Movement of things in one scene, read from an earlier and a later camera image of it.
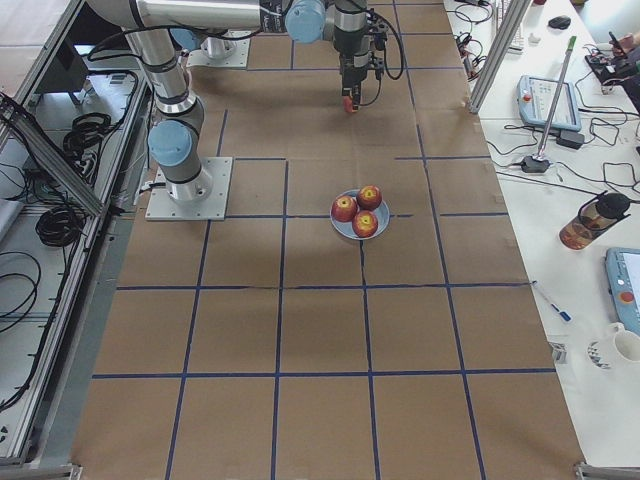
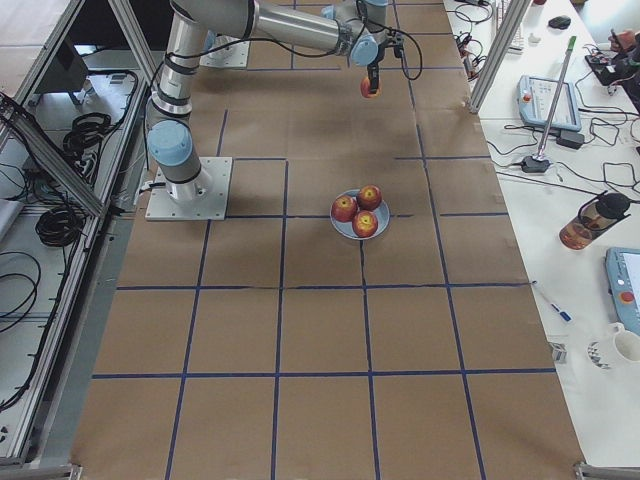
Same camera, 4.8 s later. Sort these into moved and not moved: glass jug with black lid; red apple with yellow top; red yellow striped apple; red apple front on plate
Moved: red yellow striped apple
Not moved: glass jug with black lid; red apple with yellow top; red apple front on plate
